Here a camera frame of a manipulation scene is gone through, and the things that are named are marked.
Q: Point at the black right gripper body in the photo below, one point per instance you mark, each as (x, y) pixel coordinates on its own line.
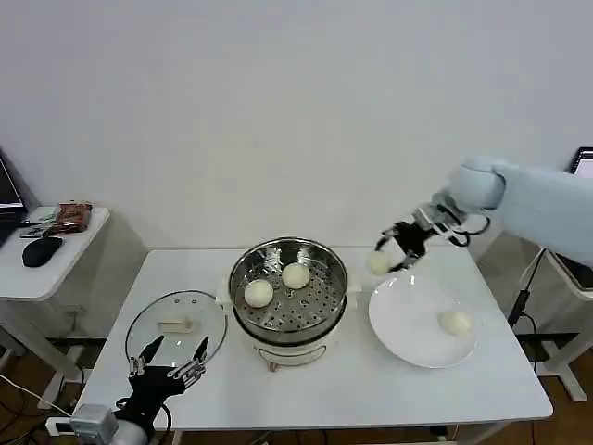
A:
(414, 237)

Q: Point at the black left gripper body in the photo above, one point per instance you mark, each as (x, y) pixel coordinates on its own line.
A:
(150, 387)

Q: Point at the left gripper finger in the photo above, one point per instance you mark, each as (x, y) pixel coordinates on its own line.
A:
(190, 368)
(143, 359)

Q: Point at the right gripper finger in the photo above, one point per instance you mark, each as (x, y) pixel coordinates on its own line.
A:
(388, 231)
(410, 260)

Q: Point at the white steamed bun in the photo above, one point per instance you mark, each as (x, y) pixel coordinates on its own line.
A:
(379, 264)
(455, 322)
(295, 275)
(258, 293)

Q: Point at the round glass lid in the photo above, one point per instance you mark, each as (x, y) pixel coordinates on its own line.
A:
(153, 315)

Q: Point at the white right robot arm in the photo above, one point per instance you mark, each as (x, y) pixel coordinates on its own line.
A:
(533, 204)

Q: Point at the white round plate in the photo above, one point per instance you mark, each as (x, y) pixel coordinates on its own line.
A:
(417, 324)

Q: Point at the steel perforated steamer basket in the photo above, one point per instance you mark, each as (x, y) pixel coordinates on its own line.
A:
(319, 301)

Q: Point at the white side table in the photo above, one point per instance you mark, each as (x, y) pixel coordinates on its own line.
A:
(558, 273)
(69, 264)

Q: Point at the black computer mouse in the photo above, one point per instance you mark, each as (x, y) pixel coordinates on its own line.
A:
(41, 252)

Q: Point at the brown snack packet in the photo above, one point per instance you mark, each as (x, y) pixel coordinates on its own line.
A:
(74, 219)

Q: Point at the small dark desk item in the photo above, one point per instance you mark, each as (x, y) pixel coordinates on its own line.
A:
(33, 232)

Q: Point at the black tablet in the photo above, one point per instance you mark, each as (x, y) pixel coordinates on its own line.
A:
(579, 278)

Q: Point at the black laptop lit screen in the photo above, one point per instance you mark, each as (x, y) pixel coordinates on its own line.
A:
(584, 162)

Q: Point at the black laptop dark screen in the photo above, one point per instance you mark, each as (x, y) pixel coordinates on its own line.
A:
(9, 185)

